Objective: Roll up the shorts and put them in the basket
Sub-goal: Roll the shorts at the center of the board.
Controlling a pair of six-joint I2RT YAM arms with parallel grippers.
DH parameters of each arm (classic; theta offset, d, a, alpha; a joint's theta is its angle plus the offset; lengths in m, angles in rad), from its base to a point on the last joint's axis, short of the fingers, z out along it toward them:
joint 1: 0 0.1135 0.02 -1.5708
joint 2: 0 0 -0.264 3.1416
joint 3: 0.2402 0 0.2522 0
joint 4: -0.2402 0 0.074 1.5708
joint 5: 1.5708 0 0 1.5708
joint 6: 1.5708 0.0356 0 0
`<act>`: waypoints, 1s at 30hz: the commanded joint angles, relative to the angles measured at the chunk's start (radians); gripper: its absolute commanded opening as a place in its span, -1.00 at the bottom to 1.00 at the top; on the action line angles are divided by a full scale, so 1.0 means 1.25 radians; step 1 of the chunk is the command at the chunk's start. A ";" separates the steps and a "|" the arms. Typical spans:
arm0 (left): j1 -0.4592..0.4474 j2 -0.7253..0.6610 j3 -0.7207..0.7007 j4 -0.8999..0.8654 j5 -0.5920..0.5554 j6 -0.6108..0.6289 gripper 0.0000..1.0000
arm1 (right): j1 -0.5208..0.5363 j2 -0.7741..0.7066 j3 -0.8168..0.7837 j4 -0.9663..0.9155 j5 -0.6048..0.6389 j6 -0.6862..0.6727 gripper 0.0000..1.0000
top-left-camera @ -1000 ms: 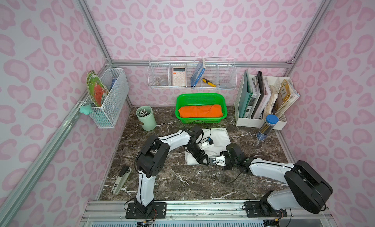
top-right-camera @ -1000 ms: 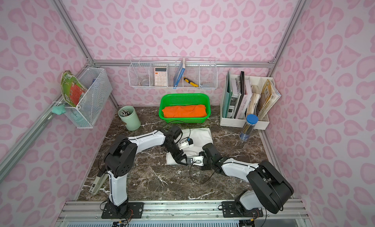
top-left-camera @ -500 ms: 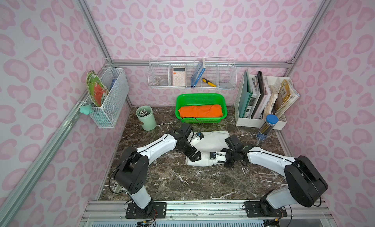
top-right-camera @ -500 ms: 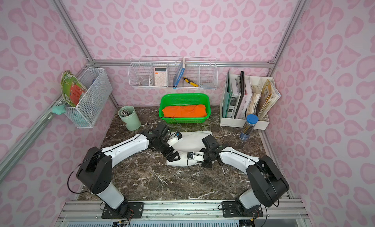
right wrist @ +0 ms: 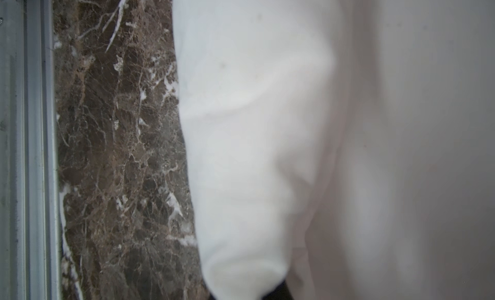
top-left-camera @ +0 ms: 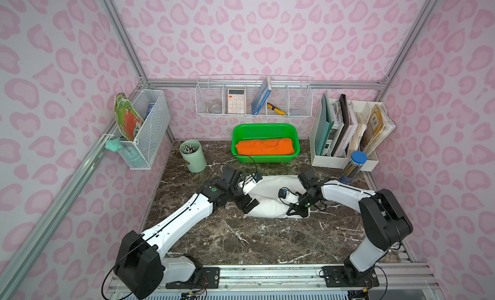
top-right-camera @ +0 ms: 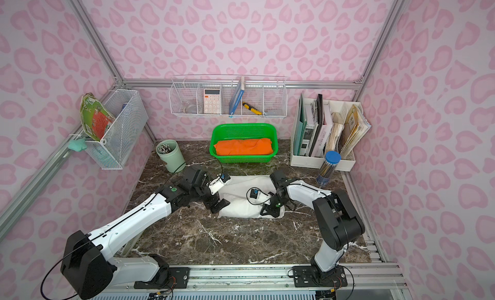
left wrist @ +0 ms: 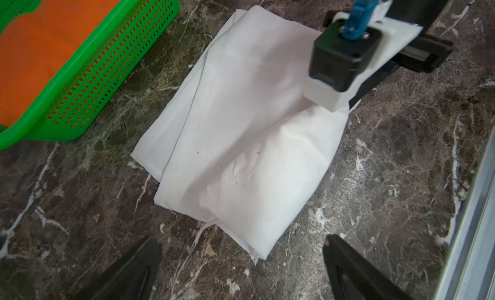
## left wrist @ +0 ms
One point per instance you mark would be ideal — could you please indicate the green plastic basket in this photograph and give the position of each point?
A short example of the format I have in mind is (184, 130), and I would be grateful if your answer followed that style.
(79, 91)

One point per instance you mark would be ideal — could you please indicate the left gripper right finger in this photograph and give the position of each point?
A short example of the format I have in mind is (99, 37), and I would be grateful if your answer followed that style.
(352, 276)

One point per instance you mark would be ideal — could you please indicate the white shorts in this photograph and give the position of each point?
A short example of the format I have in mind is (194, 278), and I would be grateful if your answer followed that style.
(239, 146)

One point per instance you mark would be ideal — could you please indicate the orange folded cloth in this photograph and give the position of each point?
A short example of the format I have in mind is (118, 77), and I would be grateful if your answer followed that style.
(35, 46)

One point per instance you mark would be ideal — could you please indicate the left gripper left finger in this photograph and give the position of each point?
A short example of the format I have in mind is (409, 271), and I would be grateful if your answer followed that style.
(131, 277)

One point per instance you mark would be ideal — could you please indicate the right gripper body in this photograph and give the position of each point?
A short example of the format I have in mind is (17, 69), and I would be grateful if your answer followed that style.
(424, 54)

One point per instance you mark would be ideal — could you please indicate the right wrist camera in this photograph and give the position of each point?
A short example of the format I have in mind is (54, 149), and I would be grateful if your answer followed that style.
(354, 46)

